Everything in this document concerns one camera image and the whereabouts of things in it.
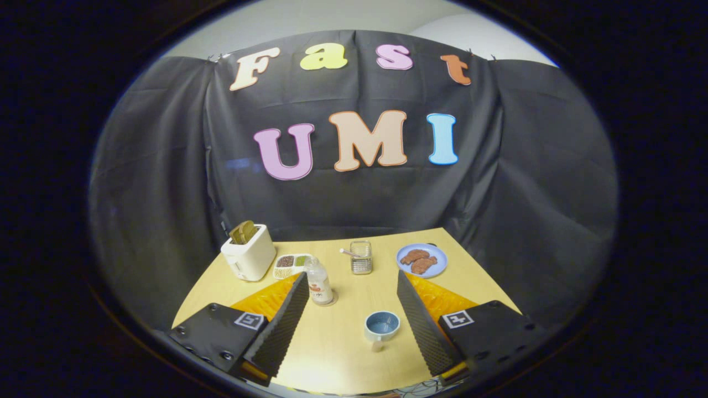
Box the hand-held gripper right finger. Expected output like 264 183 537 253
397 271 548 386

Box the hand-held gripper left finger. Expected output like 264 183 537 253
169 272 310 387

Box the white cup with blue inside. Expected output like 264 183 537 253
364 311 401 352

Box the clear plastic juice bottle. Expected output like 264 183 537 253
304 256 334 305

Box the wooden table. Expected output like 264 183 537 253
173 227 522 394

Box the white divided seed dish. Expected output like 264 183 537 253
273 253 314 280

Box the white toaster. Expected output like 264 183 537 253
220 224 277 282

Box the blue plate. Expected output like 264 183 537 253
396 243 448 279

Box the clear glass jar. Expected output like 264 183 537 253
350 240 373 275

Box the brown toast slice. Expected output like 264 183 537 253
229 220 258 245

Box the black backdrop cloth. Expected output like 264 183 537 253
88 30 619 332

